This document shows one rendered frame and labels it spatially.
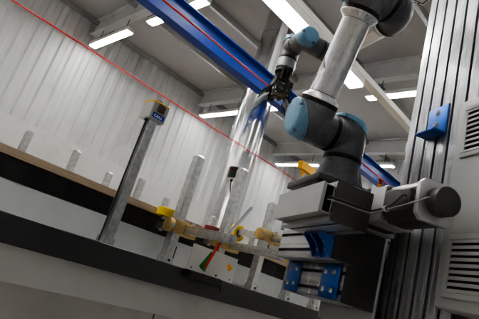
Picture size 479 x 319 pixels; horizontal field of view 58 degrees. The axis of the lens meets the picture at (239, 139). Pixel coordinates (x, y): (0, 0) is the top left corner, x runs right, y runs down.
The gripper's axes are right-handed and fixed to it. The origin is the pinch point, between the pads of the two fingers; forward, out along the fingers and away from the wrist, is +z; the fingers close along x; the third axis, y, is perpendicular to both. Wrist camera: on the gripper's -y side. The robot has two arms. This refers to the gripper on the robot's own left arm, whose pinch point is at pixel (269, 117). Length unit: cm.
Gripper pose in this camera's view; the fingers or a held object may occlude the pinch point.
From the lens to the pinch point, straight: 166.2
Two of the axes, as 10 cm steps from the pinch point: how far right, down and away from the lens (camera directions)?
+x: 9.2, 3.5, 1.9
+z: -2.8, 9.1, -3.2
